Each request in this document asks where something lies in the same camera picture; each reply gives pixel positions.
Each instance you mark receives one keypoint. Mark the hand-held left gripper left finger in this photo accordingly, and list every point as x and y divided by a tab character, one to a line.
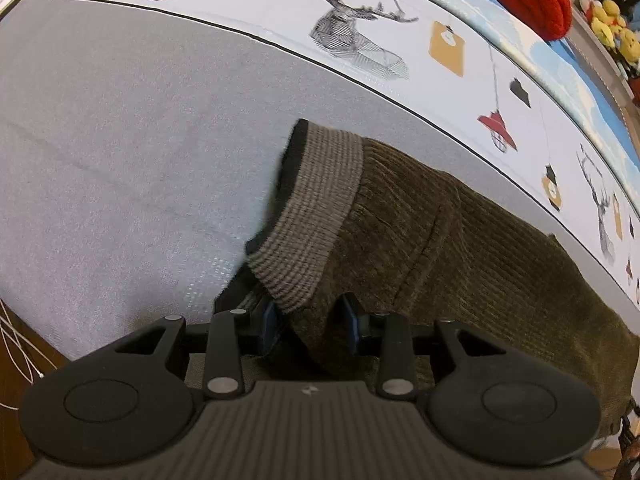
270	322

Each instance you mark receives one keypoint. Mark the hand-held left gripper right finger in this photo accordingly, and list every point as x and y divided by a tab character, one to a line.
352	325

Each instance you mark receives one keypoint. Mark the deer print bed sheet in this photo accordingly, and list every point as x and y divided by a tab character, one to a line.
125	135

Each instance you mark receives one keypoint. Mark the light blue patterned blanket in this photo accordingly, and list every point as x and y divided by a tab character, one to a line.
550	55

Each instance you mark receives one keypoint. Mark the yellow bear plush toy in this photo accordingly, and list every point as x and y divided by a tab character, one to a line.
629	45

